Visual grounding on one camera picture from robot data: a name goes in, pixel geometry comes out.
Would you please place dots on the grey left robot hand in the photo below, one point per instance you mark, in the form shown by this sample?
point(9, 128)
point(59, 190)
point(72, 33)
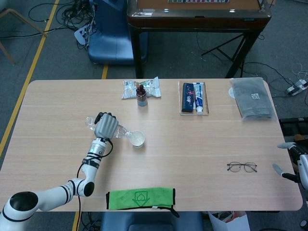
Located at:
point(107, 126)

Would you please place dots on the white paper bag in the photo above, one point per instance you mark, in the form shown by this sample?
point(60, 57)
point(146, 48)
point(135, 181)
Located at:
point(238, 222)

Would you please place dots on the flower print paper cup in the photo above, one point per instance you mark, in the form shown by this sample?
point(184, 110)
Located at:
point(137, 142)

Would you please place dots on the grey towel in plastic bag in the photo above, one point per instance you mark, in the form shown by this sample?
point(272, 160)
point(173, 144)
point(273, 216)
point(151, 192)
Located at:
point(252, 101)

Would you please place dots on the blue padded seat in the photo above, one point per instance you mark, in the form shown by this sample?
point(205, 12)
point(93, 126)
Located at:
point(115, 221)

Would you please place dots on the black tripod stand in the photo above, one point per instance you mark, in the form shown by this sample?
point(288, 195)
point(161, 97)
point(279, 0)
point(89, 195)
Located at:
point(222, 51)

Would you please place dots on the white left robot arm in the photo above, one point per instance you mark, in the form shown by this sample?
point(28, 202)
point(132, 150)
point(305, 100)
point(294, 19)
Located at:
point(91, 168)

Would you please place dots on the thin black frame eyeglasses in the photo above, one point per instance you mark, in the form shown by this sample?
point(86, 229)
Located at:
point(234, 167)

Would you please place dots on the white round coaster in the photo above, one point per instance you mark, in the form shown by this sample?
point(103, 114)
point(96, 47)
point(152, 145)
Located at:
point(231, 93)

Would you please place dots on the white snack packet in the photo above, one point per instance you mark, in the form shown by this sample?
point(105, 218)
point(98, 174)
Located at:
point(130, 90)

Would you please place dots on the brown mahjong table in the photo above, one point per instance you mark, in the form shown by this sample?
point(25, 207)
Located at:
point(197, 20)

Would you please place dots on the transparent plastic water bottle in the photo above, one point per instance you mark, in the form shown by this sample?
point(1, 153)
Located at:
point(124, 132)

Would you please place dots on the white power strip with plugs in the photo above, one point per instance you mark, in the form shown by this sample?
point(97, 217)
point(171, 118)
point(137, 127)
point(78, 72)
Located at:
point(297, 87)

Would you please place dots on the white chair with wooden legs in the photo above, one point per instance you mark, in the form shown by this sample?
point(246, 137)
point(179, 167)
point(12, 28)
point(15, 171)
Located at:
point(21, 20)

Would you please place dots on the dark blue rectangular box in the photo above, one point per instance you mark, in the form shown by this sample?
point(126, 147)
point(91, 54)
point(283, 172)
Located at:
point(188, 97)

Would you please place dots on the small jar with blue label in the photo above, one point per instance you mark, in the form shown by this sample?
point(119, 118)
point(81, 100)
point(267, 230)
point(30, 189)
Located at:
point(142, 99)

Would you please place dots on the blue white toothpaste tube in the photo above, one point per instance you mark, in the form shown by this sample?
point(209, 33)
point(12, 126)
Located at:
point(198, 101)

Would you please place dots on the black equipment box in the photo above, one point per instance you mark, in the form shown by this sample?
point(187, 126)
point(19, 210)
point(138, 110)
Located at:
point(291, 126)

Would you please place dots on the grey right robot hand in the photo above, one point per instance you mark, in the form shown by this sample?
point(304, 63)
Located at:
point(303, 168)

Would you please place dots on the green microfiber cloth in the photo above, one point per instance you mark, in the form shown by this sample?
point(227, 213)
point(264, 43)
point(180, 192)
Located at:
point(120, 198)

